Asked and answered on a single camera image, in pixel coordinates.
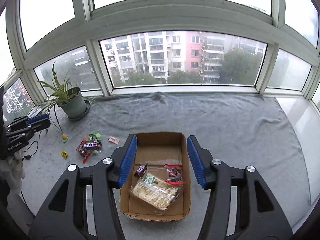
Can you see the clear bag of biscuits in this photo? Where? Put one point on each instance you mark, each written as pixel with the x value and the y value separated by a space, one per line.
pixel 155 191

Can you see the green pot saucer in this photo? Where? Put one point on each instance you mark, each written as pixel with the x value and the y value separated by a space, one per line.
pixel 88 105

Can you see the brown cardboard box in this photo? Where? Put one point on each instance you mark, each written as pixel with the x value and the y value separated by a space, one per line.
pixel 157 149

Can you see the snickers bar dark wrapper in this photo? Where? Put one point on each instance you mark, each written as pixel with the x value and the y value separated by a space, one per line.
pixel 92 146

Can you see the small snickers bar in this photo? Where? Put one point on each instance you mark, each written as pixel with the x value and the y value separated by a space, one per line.
pixel 141 170

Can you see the spider plant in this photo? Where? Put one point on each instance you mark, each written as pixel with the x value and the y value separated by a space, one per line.
pixel 59 95

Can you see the green plant pot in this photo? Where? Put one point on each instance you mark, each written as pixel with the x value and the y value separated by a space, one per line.
pixel 76 106

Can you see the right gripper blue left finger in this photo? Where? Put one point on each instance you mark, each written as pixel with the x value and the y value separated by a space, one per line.
pixel 123 158

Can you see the pink snack packet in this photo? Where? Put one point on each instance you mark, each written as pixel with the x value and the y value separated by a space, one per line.
pixel 113 140

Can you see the grey towel mat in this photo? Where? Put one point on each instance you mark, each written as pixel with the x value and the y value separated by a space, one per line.
pixel 240 130

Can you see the small yellow candy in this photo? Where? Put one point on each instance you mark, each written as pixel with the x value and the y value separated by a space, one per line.
pixel 64 154

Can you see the yellow egg snack green wrapper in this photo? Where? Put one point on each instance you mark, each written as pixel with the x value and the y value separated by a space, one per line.
pixel 64 137

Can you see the light green candy packet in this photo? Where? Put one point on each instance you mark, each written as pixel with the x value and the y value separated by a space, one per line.
pixel 94 137

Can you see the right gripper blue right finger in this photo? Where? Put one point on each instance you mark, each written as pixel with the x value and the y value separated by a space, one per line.
pixel 201 160

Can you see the white gloved left hand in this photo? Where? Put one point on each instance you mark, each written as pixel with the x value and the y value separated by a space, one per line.
pixel 12 171

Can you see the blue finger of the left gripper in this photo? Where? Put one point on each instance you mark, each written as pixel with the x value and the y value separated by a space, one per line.
pixel 39 122
pixel 25 131

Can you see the red clear snack bag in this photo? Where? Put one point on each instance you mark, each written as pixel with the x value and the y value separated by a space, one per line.
pixel 175 174

